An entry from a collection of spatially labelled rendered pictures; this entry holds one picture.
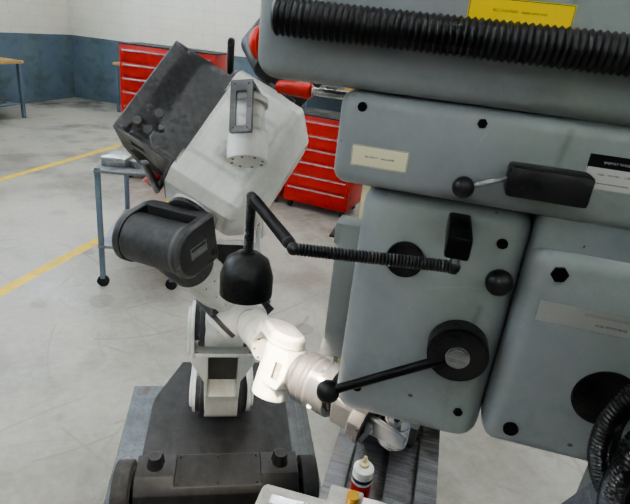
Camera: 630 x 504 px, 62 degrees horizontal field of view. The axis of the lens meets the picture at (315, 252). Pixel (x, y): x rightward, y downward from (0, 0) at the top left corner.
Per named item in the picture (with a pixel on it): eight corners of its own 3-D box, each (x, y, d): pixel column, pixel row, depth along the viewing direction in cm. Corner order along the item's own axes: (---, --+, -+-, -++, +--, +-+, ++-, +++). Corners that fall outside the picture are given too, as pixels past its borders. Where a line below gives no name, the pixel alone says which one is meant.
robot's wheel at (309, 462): (291, 487, 172) (297, 440, 164) (306, 486, 173) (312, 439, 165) (298, 542, 154) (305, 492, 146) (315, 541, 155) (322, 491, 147)
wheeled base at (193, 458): (153, 391, 204) (151, 317, 191) (285, 390, 213) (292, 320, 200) (121, 538, 146) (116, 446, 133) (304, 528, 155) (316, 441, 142)
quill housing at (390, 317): (329, 413, 71) (362, 184, 58) (356, 336, 89) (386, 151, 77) (473, 450, 67) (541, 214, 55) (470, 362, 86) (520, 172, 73)
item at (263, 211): (247, 203, 66) (247, 192, 65) (258, 203, 66) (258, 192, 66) (288, 258, 51) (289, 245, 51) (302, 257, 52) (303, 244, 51)
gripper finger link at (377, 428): (404, 450, 79) (368, 430, 82) (408, 433, 77) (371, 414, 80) (399, 456, 77) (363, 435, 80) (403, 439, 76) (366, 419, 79)
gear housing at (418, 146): (328, 183, 57) (340, 88, 53) (365, 145, 79) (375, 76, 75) (662, 240, 51) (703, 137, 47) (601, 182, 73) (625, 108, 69)
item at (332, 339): (318, 354, 78) (335, 222, 70) (325, 341, 81) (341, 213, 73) (345, 361, 77) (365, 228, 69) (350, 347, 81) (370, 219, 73)
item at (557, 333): (479, 442, 64) (536, 247, 54) (474, 341, 86) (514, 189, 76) (647, 485, 60) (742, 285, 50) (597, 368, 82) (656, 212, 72)
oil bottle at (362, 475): (346, 503, 103) (353, 460, 99) (350, 487, 107) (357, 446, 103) (366, 509, 102) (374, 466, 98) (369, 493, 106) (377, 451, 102)
